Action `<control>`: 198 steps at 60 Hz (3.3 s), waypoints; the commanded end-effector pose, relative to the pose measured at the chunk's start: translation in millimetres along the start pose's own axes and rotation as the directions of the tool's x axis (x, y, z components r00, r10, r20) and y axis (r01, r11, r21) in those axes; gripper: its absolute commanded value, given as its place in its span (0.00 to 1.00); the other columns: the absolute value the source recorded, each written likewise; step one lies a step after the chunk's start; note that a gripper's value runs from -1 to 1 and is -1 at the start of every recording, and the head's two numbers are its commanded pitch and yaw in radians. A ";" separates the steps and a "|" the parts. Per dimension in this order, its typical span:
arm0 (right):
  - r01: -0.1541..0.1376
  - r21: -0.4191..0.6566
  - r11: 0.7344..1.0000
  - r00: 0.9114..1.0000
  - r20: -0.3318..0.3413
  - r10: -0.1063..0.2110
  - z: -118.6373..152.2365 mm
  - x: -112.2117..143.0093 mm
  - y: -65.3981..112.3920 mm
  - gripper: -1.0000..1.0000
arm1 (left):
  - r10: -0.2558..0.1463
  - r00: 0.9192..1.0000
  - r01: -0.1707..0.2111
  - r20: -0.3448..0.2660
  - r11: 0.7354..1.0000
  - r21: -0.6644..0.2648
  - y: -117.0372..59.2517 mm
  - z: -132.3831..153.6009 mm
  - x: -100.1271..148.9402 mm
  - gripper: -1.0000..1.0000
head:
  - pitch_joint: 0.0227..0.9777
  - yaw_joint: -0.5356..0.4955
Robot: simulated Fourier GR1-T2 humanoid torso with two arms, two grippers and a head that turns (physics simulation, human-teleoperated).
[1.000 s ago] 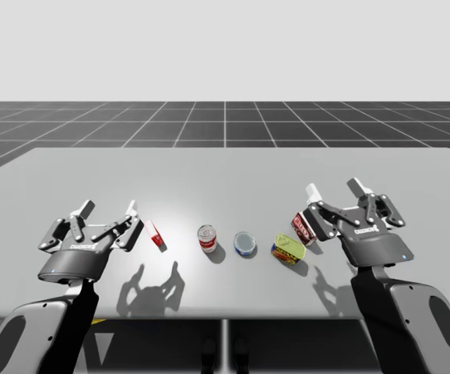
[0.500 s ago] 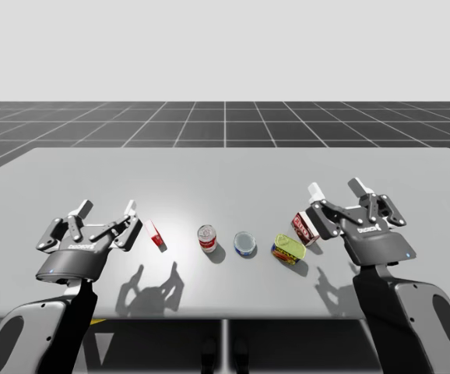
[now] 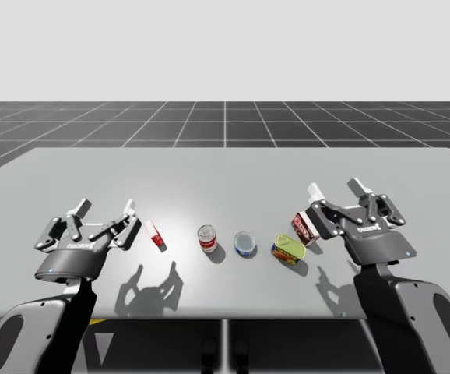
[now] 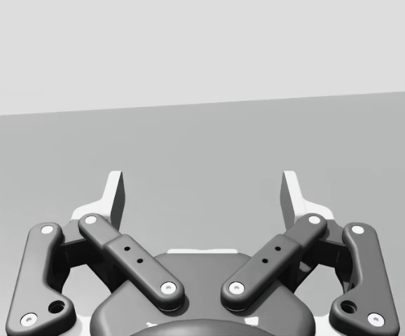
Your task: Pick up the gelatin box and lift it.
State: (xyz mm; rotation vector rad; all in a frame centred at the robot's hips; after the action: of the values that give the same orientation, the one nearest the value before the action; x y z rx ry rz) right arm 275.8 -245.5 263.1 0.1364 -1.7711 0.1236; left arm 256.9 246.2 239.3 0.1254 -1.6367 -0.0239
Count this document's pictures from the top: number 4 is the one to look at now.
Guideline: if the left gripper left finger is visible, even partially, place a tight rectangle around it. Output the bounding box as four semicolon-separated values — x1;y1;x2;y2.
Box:
5;170;186;336

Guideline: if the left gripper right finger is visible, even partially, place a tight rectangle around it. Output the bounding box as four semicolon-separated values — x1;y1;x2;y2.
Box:
220;170;400;336

